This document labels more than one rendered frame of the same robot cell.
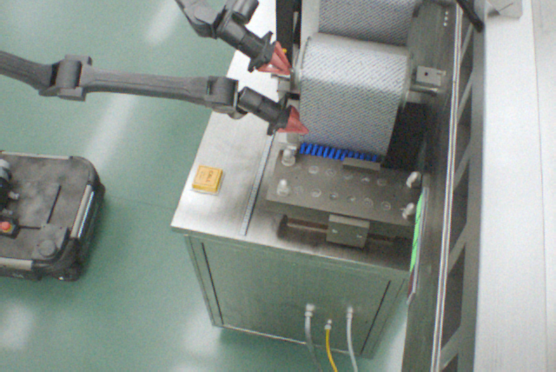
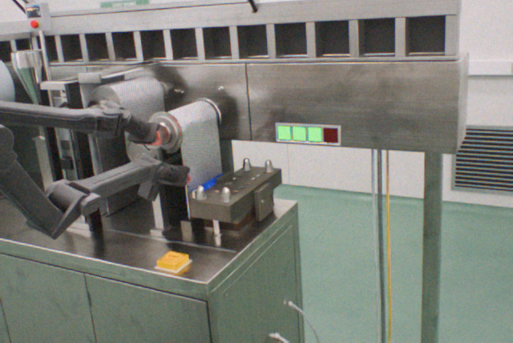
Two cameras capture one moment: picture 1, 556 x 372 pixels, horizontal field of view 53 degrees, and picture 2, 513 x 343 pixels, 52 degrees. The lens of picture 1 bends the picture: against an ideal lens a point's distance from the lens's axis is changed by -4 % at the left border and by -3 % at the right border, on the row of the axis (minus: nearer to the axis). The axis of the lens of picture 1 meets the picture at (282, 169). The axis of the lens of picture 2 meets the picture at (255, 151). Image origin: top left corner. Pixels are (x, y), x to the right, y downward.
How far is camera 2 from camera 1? 1.67 m
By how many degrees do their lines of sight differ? 68
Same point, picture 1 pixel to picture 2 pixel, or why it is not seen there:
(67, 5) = not seen: outside the picture
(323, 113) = (193, 153)
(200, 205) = (195, 268)
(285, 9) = (86, 154)
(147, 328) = not seen: outside the picture
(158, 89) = (129, 171)
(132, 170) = not seen: outside the picture
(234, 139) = (140, 251)
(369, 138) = (213, 161)
